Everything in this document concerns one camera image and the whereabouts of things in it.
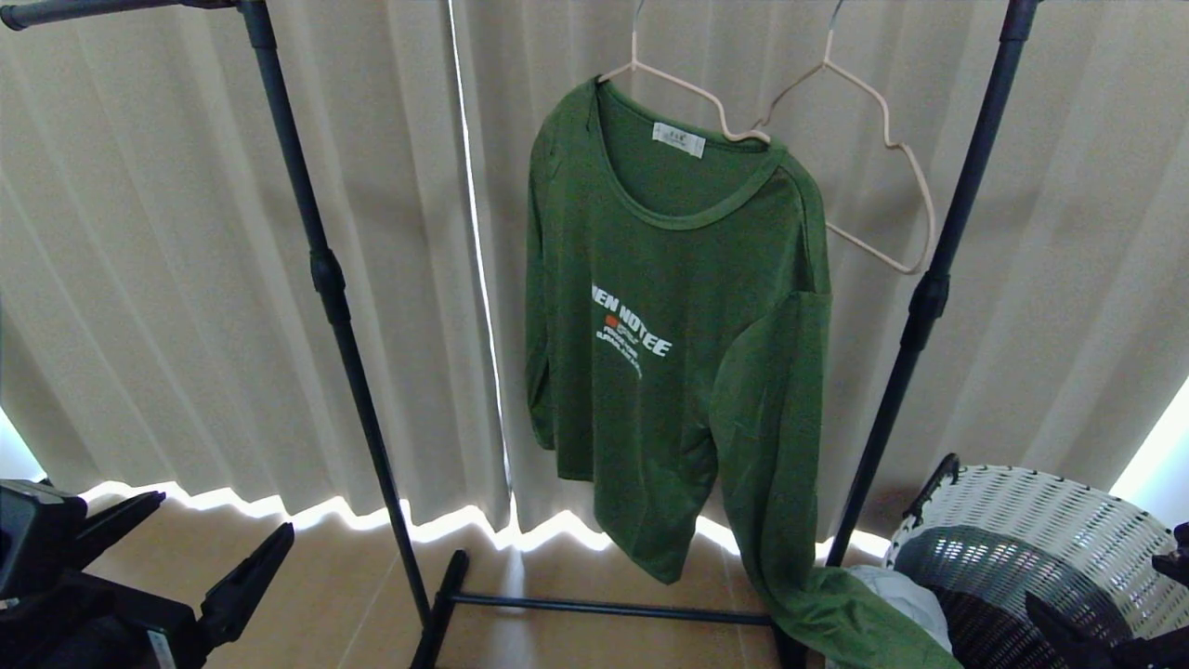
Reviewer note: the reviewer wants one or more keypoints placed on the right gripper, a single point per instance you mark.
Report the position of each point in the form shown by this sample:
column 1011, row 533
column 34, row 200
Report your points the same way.
column 1156, row 652

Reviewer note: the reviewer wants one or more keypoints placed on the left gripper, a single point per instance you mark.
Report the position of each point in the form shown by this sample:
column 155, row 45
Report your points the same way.
column 84, row 632

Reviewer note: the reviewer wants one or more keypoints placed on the green sleeveless shirt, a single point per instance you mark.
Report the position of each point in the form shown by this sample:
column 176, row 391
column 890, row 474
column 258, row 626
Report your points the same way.
column 669, row 279

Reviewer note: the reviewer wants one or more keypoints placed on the pink clothes hanger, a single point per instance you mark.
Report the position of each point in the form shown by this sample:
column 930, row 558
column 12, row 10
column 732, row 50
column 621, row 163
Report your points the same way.
column 687, row 87
column 855, row 81

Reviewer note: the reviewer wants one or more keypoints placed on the white laundry basket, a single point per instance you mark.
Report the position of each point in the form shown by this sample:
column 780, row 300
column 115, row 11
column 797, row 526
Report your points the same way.
column 1040, row 502

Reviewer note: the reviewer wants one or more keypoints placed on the black clothes rack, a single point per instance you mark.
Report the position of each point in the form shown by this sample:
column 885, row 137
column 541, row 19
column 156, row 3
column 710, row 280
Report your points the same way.
column 325, row 269

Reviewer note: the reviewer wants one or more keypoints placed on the pale grey garment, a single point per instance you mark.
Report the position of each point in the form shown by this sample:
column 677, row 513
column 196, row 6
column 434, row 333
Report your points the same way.
column 906, row 595

